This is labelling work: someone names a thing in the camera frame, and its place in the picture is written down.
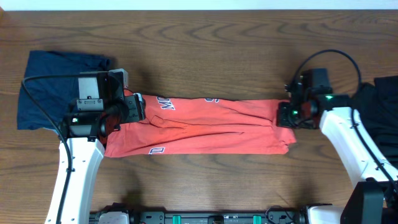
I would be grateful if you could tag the folded navy blue garment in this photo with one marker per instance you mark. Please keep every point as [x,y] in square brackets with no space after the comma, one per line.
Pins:
[53,94]

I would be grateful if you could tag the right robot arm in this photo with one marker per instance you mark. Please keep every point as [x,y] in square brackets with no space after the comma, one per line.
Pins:
[313,105]

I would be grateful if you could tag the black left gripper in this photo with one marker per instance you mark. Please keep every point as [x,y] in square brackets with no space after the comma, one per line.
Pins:
[137,107]

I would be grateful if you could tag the coral red t-shirt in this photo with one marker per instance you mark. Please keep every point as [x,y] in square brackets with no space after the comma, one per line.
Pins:
[202,126]

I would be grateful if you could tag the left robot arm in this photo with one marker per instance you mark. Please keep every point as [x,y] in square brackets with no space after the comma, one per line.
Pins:
[102,107]

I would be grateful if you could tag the black garment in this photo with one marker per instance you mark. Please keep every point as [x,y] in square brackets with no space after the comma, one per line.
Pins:
[377,106]

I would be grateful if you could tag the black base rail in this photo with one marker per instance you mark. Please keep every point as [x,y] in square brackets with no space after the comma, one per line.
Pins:
[118,213]

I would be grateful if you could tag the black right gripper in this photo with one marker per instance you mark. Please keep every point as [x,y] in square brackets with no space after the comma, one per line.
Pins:
[283,114]

